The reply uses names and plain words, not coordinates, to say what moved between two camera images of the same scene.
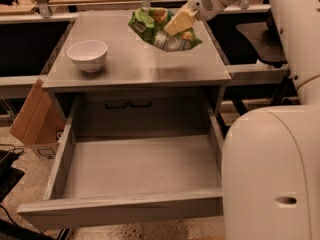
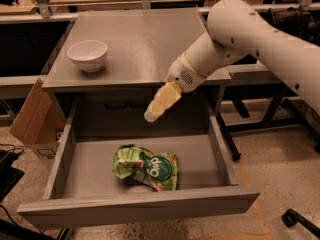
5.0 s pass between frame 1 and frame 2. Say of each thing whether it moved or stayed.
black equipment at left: stayed
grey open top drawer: stayed
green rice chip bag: moved
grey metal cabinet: stayed
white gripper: moved
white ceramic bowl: stayed
